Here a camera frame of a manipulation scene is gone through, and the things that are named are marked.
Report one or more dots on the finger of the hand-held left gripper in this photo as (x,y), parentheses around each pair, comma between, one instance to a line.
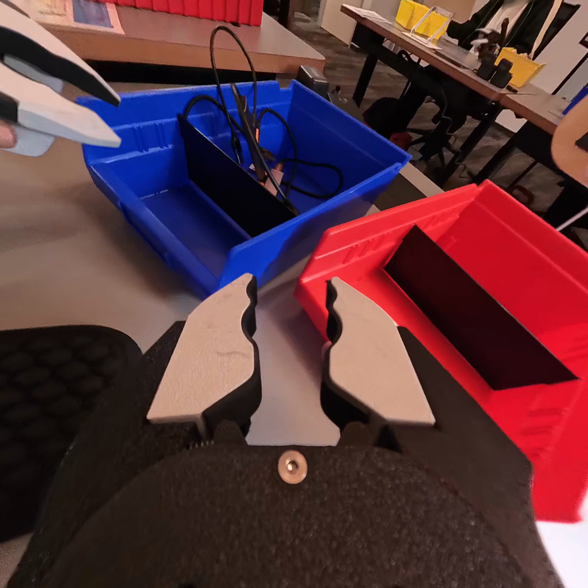
(46,50)
(55,115)

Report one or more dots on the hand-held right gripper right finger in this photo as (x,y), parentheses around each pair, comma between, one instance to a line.
(372,363)

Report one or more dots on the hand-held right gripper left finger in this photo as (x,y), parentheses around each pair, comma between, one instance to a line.
(211,358)

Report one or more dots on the small red storage bin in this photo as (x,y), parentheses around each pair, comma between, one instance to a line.
(528,275)

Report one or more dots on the blue storage bin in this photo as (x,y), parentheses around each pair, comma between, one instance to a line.
(321,138)
(576,101)

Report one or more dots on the person's left hand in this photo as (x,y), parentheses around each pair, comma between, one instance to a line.
(7,137)

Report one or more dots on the printed paper sheet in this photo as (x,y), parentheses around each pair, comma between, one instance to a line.
(92,13)

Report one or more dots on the black bin divider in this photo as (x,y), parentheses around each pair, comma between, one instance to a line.
(473,312)
(229,188)

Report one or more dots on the wooden side table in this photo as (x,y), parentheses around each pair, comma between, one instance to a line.
(206,46)

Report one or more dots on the long ribbed red tote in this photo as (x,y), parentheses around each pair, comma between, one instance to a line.
(206,9)

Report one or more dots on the black backpack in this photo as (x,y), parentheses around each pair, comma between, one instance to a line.
(383,115)

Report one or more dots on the black wood-edged board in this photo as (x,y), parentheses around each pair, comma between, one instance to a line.
(567,147)

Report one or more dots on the wooden desk with black legs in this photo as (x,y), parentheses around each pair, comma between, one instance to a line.
(376,25)

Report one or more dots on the yellow storage bin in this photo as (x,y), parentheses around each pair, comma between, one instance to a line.
(411,16)
(526,69)

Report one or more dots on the clear acrylic stand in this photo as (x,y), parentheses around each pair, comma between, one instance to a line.
(434,27)

